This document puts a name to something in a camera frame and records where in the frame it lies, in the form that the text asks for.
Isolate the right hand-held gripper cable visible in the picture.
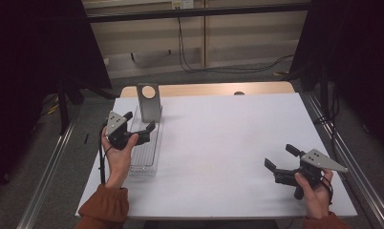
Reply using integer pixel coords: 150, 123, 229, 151
320, 176, 334, 205

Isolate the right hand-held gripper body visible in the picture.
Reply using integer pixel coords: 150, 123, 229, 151
273, 148, 349, 200

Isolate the hand-held gripper cable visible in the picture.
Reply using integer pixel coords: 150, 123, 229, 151
320, 176, 334, 205
98, 122, 114, 185

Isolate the aluminium rail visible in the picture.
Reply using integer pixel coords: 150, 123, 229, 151
303, 92, 384, 229
16, 123, 75, 229

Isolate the black curtain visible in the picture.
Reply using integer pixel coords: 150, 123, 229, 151
0, 0, 113, 198
288, 0, 384, 160

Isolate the white sheet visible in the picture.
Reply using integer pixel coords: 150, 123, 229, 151
75, 93, 358, 220

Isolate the long black floor cable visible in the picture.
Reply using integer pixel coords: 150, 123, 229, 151
177, 8, 294, 75

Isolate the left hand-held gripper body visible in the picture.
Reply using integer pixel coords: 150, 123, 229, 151
105, 111, 152, 151

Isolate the clear plastic packaging tray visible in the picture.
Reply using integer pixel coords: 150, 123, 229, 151
128, 104, 165, 177

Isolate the black horizontal bar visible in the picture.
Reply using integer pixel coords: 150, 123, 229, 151
86, 3, 310, 23

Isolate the wall power outlet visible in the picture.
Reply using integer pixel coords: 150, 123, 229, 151
171, 0, 194, 10

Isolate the card with round hole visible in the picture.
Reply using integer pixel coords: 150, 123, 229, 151
136, 83, 163, 124

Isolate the person's right hand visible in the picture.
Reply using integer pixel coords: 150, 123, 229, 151
294, 169, 334, 220

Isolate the person's left hand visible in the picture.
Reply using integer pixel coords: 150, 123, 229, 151
100, 133, 139, 190

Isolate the black cable by rail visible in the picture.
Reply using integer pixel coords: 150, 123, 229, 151
313, 89, 341, 154

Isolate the left hand-held gripper cable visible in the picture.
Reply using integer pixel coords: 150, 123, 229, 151
98, 122, 114, 185

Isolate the black stand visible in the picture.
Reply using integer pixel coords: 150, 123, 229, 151
57, 75, 86, 135

